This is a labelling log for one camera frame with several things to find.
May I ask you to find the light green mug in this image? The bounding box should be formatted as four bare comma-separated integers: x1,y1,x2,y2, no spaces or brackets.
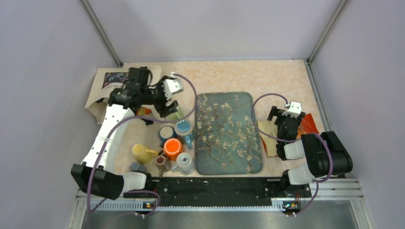
165,105,184,121

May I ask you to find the light blue mug yellow inside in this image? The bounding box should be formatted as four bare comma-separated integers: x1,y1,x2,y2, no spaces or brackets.
174,119,194,150

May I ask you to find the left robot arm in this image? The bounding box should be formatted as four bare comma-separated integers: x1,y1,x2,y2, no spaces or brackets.
71,67,183,200

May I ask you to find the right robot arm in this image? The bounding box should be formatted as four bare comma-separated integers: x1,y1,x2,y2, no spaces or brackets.
267,106,353,197

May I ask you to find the dark blue mug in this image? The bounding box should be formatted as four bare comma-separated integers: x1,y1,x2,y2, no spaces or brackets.
158,125,177,144

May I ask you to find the orange mug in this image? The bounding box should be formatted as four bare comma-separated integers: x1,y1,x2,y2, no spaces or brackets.
163,138,184,161

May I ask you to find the brown striped mug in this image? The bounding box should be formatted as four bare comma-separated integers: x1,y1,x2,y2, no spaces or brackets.
155,155,172,178

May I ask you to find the pale grey mug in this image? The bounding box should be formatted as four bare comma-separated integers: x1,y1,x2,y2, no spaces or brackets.
171,152,195,176

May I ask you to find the orange cream snack bag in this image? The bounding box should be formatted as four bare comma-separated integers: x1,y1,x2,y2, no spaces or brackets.
257,114,319,157

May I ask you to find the beige canvas tote bag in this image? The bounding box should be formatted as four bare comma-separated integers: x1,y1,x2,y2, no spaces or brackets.
84,65,162,125

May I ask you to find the floral blue serving tray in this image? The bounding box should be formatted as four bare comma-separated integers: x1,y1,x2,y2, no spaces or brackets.
194,92,264,176

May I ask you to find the small grey cup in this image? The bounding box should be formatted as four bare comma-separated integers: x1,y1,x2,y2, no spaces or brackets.
129,162,148,173

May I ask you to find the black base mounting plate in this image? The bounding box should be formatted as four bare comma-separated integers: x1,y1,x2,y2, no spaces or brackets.
123,177,311,210

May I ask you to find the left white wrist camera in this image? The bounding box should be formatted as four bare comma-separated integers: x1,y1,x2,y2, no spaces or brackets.
163,78,183,98

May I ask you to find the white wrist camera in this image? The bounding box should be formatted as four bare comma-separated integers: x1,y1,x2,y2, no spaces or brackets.
163,78,183,98
282,102,302,118

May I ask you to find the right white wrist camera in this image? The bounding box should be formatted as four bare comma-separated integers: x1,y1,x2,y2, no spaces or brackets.
282,102,302,118

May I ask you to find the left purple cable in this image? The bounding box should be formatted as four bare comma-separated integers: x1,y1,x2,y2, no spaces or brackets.
86,73,198,219

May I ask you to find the purple cable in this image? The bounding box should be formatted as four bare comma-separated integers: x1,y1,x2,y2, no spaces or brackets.
86,73,198,219
251,93,333,217

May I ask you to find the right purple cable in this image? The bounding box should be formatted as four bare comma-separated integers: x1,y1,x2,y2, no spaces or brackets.
251,93,333,217

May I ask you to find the aluminium frame rail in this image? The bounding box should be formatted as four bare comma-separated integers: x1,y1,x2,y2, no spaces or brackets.
68,177,374,229

